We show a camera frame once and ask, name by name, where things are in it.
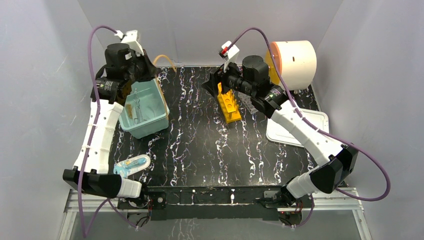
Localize yellow test tube rack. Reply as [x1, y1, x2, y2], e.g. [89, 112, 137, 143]
[217, 83, 242, 124]

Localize teal plastic bin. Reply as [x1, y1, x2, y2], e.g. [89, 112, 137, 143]
[119, 78, 169, 139]

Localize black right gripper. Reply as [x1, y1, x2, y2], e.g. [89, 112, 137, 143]
[200, 56, 255, 99]

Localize brown test tube brush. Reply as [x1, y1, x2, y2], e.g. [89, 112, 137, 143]
[125, 103, 134, 120]

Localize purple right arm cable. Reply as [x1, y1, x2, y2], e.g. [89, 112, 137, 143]
[228, 27, 392, 228]

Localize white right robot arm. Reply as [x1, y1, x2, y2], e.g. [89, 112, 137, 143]
[201, 55, 358, 207]

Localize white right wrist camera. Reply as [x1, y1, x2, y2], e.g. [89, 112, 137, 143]
[219, 41, 240, 73]

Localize brown rubber tubing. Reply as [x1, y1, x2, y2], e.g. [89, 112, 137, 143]
[152, 54, 178, 120]

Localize packaged blue pipette bulb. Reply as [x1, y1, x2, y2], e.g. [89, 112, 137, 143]
[112, 154, 151, 178]

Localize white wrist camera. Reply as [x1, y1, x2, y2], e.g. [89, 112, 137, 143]
[114, 30, 145, 56]
[219, 41, 240, 73]

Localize white plastic bin lid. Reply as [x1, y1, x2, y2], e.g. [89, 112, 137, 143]
[265, 109, 331, 148]

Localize clear acrylic tube rack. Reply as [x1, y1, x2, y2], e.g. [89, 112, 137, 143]
[238, 92, 258, 114]

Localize aluminium frame rail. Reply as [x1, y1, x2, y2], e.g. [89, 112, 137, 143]
[64, 186, 364, 213]

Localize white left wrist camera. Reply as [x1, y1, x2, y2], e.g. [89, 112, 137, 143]
[114, 30, 145, 56]

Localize cream cylindrical drum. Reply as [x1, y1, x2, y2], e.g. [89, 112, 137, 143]
[264, 40, 317, 91]

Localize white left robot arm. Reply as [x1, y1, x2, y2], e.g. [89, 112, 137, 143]
[62, 43, 157, 208]

